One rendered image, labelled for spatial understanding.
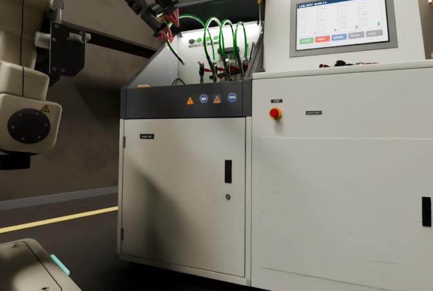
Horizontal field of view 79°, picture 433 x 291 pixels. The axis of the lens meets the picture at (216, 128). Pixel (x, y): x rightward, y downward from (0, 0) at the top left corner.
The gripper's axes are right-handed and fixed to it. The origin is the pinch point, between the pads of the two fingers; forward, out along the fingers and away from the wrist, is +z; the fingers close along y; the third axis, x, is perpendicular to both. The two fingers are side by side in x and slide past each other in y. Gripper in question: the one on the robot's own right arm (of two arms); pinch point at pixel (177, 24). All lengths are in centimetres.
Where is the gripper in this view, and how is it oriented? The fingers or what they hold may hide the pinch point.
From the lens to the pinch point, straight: 132.7
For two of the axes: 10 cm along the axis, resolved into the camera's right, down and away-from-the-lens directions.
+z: 4.0, 7.3, 5.6
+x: -8.1, 0.0, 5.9
